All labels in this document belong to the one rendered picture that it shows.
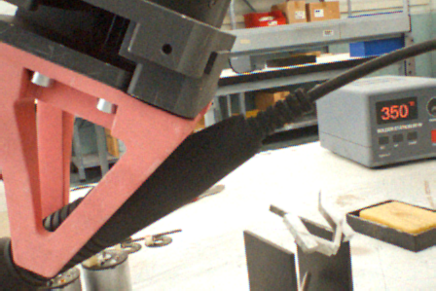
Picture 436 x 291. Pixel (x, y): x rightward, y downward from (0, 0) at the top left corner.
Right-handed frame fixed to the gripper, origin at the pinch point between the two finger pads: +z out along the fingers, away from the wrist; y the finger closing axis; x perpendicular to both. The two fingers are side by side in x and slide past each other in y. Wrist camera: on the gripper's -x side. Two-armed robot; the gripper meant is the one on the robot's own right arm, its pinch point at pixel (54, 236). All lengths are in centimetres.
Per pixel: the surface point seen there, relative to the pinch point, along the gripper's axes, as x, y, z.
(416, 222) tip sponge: 20.5, -23.2, -1.1
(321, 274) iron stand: 12.1, -10.0, 1.0
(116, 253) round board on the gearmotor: 1.3, -9.2, 4.1
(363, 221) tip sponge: 17.4, -25.1, 0.9
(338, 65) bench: 48, -292, -14
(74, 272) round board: 0.0, -6.9, 4.8
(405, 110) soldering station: 23, -46, -8
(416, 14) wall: 144, -593, -101
